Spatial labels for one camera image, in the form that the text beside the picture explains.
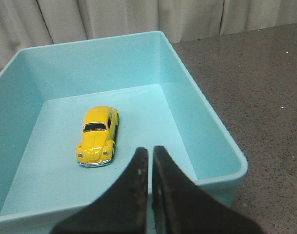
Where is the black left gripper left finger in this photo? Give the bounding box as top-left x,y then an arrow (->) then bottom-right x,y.
51,147 -> 149,234

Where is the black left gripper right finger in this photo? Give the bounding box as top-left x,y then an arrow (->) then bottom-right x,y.
152,146 -> 263,234

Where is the yellow toy beetle car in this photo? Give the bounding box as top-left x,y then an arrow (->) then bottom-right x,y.
76,106 -> 119,167

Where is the light blue storage box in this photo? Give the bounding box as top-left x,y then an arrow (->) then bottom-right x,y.
0,31 -> 248,234

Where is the white curtain backdrop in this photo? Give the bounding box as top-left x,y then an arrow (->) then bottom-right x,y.
0,0 -> 297,70

